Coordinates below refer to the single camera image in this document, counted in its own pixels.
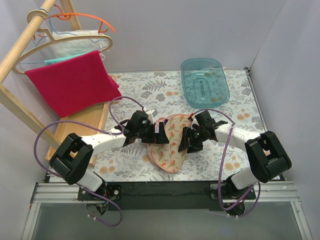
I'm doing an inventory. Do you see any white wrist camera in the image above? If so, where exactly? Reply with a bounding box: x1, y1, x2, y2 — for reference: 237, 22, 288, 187
188, 113, 199, 128
145, 109, 158, 124

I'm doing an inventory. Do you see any peach floral mesh laundry bag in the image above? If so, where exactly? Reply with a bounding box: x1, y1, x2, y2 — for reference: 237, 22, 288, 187
147, 114, 192, 174

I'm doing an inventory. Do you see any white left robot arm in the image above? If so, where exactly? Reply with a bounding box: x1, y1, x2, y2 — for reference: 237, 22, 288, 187
49, 110, 170, 200

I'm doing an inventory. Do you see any blue wire hanger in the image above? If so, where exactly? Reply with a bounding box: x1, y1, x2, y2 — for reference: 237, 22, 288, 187
18, 22, 113, 66

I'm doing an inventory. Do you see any teal folded cloth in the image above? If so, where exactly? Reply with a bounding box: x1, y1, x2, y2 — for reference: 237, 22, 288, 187
44, 52, 86, 66

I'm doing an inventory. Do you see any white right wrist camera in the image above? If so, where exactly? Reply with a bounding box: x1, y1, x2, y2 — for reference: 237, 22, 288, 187
188, 113, 199, 128

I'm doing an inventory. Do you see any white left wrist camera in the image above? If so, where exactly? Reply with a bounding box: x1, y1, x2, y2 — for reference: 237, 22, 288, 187
145, 109, 158, 124

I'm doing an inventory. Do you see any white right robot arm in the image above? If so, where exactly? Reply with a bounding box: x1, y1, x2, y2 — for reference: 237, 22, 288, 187
178, 110, 292, 199

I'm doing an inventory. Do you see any white cloth on hanger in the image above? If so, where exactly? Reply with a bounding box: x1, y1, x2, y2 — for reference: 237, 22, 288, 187
43, 30, 109, 58

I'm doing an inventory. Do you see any floral patterned table mat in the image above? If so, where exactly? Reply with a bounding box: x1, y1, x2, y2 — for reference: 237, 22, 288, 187
91, 70, 265, 182

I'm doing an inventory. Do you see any beige wooden hanger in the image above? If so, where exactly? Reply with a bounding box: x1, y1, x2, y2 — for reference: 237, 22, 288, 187
12, 28, 113, 74

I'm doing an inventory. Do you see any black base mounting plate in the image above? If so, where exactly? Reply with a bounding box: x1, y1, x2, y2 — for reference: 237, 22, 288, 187
77, 181, 257, 212

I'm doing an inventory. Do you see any orange plastic hanger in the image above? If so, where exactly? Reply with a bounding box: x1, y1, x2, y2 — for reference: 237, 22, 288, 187
40, 0, 117, 35

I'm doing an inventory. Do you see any wooden clothes rack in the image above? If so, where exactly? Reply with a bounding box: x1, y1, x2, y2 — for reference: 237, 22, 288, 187
0, 0, 111, 167

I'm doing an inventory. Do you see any aluminium frame rail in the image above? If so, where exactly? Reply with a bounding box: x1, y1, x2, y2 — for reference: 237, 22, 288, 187
29, 181, 313, 240

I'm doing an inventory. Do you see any magenta red towel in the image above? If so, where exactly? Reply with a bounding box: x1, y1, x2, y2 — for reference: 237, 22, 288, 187
25, 50, 122, 118

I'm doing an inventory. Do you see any clear teal plastic tub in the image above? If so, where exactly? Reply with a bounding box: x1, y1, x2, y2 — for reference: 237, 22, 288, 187
180, 58, 230, 109

